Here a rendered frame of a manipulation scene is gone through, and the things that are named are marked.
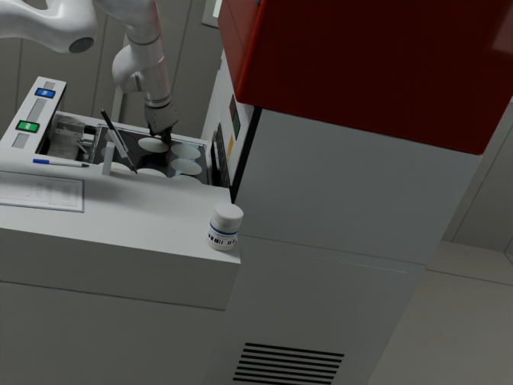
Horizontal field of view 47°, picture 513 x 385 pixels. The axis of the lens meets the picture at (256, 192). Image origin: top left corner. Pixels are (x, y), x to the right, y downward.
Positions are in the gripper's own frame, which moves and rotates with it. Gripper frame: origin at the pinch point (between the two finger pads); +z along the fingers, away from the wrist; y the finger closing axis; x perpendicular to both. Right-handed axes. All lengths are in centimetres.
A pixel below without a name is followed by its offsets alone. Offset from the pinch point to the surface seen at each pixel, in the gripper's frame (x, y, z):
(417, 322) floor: 63, -87, 142
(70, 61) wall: -134, -29, 46
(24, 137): -4.5, 40.9, -23.0
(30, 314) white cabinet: 38, 66, -10
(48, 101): -24.1, 25.0, -16.0
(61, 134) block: -12.3, 28.6, -11.7
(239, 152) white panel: 37.7, -0.3, -17.3
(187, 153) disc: 7.8, -2.2, 3.4
